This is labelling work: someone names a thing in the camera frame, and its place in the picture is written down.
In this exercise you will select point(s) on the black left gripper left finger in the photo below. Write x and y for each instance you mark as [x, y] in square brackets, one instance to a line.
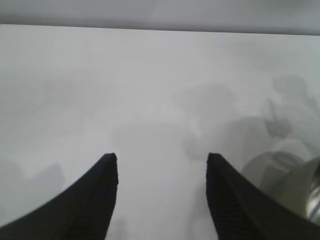
[82, 205]

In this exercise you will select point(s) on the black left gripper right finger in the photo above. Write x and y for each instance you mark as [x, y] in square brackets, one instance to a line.
[237, 205]

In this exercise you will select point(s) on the stainless steel mixing bowl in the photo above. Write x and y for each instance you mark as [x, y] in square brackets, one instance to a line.
[295, 185]

